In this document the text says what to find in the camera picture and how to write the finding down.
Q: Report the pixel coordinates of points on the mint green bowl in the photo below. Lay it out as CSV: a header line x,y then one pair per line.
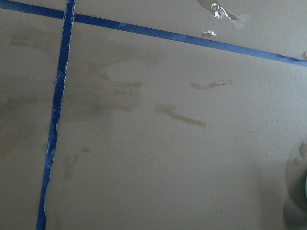
x,y
306,188

